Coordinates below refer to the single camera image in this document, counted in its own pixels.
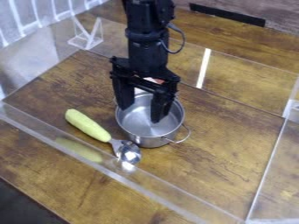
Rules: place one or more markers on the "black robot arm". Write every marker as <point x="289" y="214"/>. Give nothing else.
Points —
<point x="148" y="15"/>

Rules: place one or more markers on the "silver pot with handles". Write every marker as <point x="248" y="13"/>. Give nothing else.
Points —
<point x="145" y="133"/>

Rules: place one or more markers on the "red and white mushroom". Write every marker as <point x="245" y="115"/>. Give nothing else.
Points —
<point x="147" y="85"/>

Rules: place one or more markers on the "clear acrylic triangle bracket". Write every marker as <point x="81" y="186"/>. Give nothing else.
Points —
<point x="87" y="39"/>

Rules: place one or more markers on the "black strip on table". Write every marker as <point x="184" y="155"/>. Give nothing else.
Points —
<point x="256" y="21"/>

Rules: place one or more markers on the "spoon with yellow handle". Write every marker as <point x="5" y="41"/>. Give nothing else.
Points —
<point x="124" y="148"/>

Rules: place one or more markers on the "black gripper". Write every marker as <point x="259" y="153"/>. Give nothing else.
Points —
<point x="145" y="62"/>

